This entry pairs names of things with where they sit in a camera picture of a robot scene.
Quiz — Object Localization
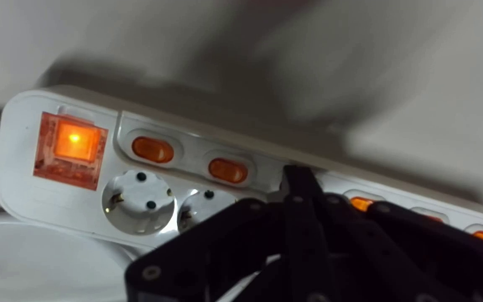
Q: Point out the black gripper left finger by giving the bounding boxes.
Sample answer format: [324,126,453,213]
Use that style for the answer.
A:
[124,165,306,302]

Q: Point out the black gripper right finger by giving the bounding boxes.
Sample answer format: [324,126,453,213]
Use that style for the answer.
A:
[301,165,483,302]

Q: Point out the white power strip orange switches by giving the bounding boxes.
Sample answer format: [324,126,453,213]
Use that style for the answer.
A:
[0,84,483,255]

